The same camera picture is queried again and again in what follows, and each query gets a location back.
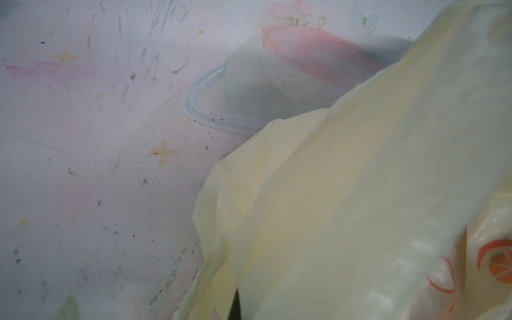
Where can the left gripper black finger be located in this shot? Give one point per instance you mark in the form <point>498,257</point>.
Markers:
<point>235,311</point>

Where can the cream printed plastic bag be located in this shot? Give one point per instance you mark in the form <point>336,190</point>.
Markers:
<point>346,212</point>

